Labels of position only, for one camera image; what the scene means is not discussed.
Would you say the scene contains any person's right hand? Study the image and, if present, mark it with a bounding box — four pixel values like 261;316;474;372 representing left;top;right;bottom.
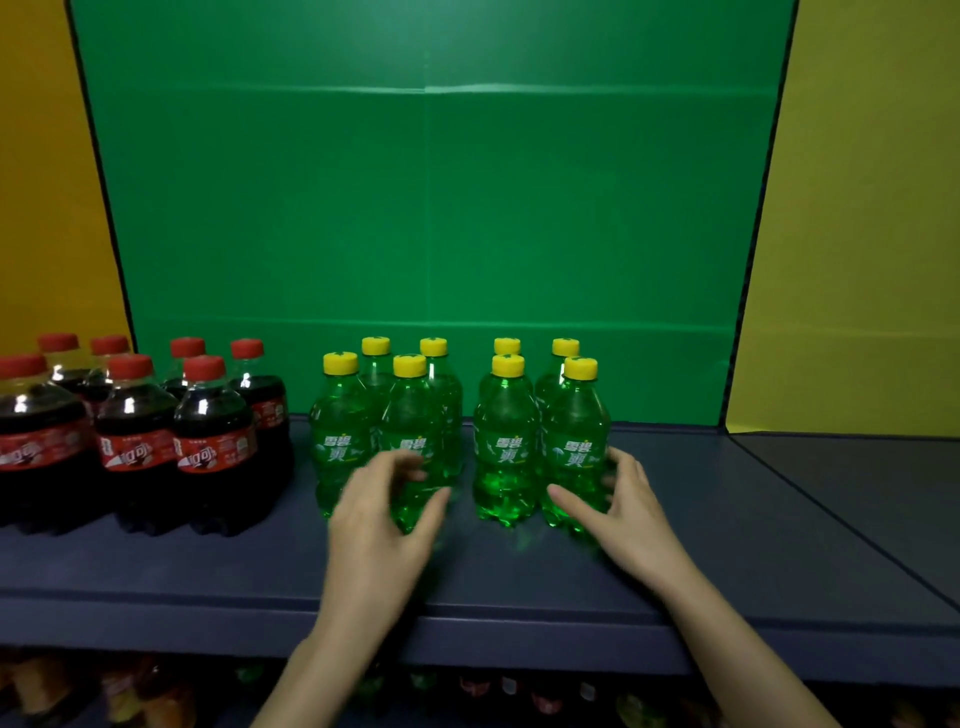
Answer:
546;447;703;598

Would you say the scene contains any person's left hand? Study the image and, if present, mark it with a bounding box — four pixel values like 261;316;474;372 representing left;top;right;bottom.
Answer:
326;450;453;639

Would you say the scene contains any green soda bottle yellow cap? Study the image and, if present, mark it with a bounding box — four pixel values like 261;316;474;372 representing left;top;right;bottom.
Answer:
377;354;453;535
538;357;612;535

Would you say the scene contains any person's right forearm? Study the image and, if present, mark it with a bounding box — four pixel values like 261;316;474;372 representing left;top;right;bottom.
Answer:
660;558;843;728

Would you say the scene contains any person's left forearm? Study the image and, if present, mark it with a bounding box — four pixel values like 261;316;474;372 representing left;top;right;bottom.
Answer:
251;611;410;728

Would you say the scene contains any group of green soda bottles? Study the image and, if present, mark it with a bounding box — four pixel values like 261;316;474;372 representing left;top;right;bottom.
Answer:
309;336;582;529

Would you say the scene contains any dark blue shelf board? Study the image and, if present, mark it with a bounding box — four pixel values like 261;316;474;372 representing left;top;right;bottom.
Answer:
0;416;960;687

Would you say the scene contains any green backing panel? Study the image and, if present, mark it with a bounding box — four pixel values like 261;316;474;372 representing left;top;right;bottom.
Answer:
66;0;798;429

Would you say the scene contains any group of dark cola bottles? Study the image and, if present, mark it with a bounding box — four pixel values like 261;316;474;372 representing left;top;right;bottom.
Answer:
0;333;295;538

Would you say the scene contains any row of dim assorted bottles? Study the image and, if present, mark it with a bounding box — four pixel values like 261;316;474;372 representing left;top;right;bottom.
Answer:
0;648;960;728

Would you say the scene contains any yellow backing panel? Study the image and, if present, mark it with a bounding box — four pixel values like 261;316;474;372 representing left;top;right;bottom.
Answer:
722;0;960;440

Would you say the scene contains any orange backing panel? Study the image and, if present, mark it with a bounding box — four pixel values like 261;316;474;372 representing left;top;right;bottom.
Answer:
0;0;138;357

